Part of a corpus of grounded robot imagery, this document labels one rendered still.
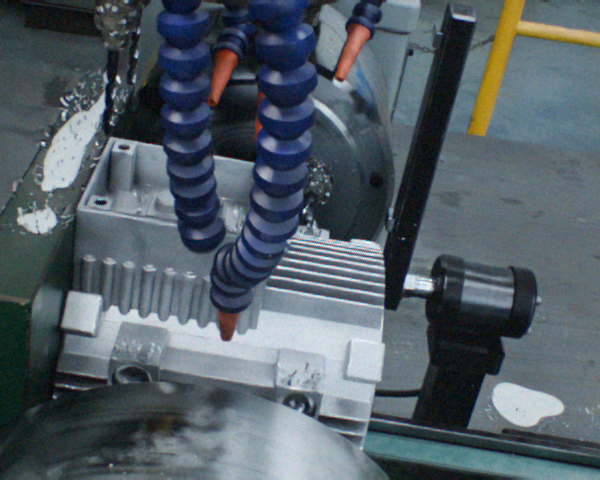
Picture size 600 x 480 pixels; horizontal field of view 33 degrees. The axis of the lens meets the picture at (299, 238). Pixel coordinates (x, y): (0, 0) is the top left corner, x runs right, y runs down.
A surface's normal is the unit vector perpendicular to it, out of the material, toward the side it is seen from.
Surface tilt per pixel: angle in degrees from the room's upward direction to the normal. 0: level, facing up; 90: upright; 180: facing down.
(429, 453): 0
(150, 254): 90
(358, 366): 45
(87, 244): 90
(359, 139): 90
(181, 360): 0
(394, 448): 0
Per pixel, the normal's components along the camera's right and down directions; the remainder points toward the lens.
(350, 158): -0.04, 0.51
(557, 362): 0.18, -0.84
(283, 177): 0.14, -0.24
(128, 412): -0.12, -0.86
